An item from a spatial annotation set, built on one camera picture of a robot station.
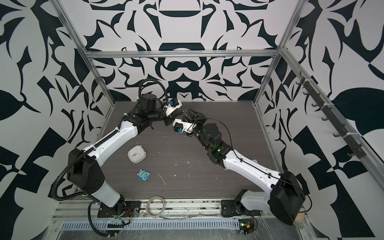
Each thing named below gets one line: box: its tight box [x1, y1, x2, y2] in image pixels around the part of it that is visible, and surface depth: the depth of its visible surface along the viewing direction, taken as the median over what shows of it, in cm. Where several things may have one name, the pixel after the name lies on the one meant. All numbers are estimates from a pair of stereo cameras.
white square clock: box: [127, 144, 147, 164], surface depth 91 cm
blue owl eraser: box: [136, 169, 151, 182], surface depth 85 cm
